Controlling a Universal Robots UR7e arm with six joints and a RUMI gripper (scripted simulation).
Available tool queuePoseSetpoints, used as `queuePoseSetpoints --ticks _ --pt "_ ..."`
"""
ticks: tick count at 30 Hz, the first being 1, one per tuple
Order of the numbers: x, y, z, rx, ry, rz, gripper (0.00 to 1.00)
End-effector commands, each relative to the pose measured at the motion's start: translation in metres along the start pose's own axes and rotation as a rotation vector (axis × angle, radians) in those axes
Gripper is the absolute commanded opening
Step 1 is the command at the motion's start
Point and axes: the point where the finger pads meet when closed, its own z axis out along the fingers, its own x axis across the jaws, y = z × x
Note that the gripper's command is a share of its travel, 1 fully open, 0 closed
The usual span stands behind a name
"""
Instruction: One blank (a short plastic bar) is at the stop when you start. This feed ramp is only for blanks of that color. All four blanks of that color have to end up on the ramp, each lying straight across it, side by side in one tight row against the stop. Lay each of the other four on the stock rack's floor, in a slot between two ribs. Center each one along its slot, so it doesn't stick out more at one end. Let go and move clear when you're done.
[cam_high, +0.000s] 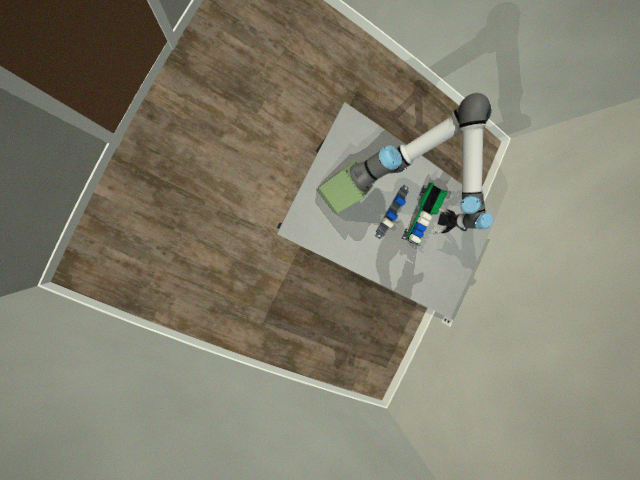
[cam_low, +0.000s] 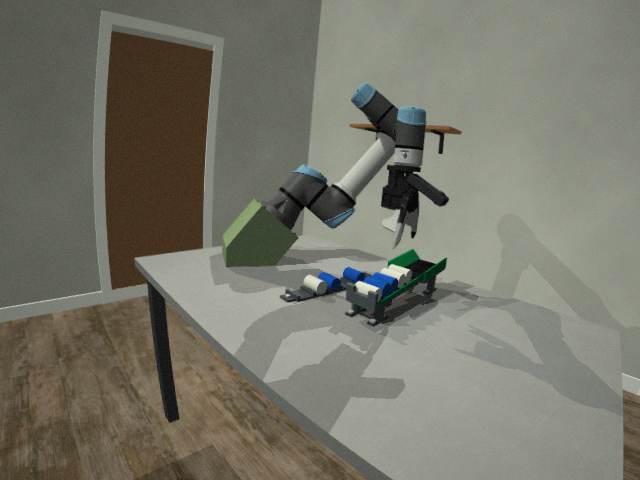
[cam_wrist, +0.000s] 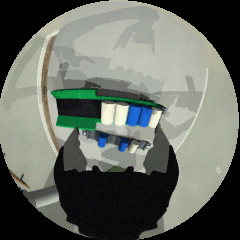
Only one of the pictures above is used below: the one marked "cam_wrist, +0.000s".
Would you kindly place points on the white plastic bar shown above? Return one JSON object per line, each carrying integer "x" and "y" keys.
{"x": 155, "y": 116}
{"x": 134, "y": 144}
{"x": 107, "y": 112}
{"x": 121, "y": 111}

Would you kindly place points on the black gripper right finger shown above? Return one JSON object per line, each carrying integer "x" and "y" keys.
{"x": 161, "y": 164}

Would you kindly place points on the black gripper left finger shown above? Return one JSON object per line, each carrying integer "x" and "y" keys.
{"x": 70, "y": 161}

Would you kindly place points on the blue plastic bar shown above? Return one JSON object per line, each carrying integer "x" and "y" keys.
{"x": 123, "y": 144}
{"x": 102, "y": 140}
{"x": 133, "y": 114}
{"x": 144, "y": 116}

